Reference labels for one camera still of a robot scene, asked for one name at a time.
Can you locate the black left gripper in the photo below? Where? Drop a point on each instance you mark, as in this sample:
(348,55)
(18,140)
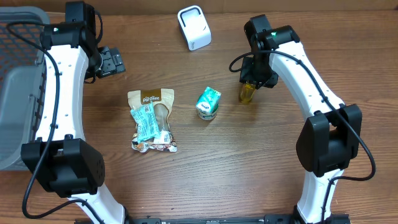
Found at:
(114,63)

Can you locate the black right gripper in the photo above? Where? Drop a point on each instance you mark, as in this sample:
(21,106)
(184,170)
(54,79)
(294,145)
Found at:
(248,76)

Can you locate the yellow dish soap bottle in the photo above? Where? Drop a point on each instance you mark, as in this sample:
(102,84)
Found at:
(246,92)

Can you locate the teal tissue pack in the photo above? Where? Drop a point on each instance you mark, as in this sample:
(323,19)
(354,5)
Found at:
(208,100)

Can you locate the teal snack packet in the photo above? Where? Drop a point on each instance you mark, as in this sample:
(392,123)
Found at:
(147,127)

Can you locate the brown snack pouch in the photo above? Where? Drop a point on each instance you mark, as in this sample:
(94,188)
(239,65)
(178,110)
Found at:
(163,99)

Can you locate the green lid jar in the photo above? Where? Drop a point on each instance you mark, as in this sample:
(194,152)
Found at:
(209,116)

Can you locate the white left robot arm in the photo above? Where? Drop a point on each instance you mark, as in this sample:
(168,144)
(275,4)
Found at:
(59,158)

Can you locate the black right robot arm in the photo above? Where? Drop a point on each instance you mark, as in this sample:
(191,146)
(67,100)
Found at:
(328,140)

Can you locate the white barcode scanner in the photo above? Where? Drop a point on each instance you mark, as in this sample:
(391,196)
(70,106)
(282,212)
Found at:
(194,27)

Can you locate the grey plastic basket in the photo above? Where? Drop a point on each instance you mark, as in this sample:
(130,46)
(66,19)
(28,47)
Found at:
(22,86)

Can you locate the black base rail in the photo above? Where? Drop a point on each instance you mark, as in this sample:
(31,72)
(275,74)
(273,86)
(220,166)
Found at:
(217,221)

